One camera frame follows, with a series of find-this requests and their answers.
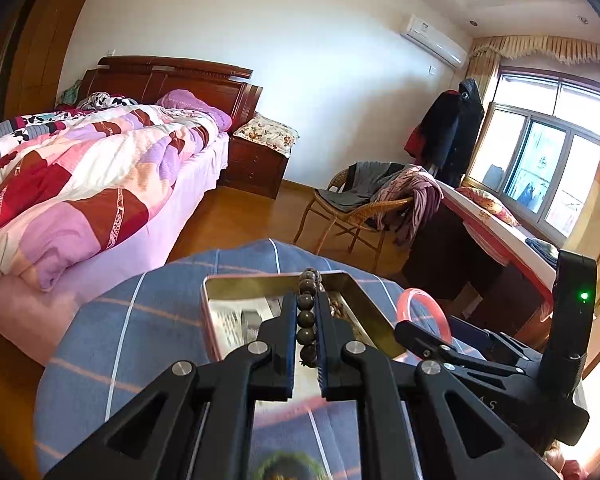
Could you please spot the folded blue cloth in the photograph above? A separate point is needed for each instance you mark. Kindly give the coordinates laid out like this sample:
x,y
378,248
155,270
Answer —
x,y
542,250

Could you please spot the floral cushion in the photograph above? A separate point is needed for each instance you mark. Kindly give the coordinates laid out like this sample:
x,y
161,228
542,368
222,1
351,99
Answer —
x,y
267,132

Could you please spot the purple pillow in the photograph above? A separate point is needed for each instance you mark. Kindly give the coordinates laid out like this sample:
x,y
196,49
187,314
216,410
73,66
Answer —
x,y
195,105

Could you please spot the black white floral blanket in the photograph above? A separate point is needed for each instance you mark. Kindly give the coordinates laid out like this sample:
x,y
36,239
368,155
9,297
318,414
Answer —
x,y
25,127

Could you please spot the yellow curtain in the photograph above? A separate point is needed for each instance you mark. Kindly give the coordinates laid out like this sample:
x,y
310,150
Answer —
x,y
540,47

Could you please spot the pink bed sheet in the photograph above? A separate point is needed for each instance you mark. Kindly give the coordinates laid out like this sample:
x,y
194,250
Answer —
x,y
145,240

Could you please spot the wicker chair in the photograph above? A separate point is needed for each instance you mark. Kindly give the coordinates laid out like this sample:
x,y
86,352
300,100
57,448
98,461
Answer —
x,y
350,212

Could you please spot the red floral pillow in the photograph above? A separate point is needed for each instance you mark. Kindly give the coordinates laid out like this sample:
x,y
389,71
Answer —
x,y
490,205

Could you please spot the blue checked tablecloth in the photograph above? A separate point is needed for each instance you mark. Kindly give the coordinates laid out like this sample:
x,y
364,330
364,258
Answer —
x,y
130,320

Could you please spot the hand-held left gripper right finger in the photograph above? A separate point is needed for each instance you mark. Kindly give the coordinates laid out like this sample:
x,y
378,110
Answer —
x,y
332,355

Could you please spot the red white desk cover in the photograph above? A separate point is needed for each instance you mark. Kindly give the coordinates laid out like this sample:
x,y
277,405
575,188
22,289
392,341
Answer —
x,y
495,237

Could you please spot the dark desk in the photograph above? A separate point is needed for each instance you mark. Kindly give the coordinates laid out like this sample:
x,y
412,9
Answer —
x,y
445,255

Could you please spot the pink bangle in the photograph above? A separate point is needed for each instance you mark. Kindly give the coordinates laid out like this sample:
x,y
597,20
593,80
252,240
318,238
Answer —
x,y
445,317

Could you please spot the white air conditioner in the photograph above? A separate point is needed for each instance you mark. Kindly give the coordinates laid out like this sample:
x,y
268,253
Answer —
x,y
432,40

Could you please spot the black hanging coat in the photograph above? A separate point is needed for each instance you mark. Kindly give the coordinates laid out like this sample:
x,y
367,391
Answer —
x,y
452,130

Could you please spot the teal cloth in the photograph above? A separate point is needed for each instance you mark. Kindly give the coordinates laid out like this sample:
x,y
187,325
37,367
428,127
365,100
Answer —
x,y
71,95

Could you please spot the red garment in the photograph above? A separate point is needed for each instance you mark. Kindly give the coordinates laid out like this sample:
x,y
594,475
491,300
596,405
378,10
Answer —
x,y
412,142

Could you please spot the window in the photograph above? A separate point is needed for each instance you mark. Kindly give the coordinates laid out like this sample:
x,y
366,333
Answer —
x,y
540,160

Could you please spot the printed paper sheet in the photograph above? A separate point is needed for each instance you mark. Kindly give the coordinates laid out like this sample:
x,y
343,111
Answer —
x,y
230,320

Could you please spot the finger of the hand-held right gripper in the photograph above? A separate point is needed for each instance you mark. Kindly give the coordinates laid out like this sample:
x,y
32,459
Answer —
x,y
500,342
420,337

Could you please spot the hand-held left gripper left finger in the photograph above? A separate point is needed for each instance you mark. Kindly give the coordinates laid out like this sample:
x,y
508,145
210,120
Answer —
x,y
286,355

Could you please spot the wooden wardrobe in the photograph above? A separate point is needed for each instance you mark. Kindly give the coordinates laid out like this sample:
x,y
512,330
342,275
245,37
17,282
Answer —
x,y
45,35

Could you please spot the dark wooden nightstand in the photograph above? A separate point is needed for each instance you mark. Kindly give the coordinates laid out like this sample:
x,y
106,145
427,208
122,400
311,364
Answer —
x,y
252,167

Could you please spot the green jade bangle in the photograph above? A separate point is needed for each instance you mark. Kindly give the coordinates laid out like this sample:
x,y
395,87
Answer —
x,y
285,455

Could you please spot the pink maroon clothes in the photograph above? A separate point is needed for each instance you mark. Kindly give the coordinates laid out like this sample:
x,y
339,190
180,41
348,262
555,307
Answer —
x,y
420,195

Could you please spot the dark wooden bed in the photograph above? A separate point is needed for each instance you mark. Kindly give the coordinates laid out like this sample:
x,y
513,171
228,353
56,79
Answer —
x,y
180,80

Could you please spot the rectangular metal tin box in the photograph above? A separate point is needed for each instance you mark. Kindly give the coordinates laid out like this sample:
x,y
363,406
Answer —
x,y
260,287

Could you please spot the pink patchwork quilt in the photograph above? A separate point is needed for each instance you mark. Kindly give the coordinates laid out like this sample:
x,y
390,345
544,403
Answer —
x,y
95,170

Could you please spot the grey clothes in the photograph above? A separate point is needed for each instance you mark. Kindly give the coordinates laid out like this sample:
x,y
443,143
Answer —
x,y
360,185

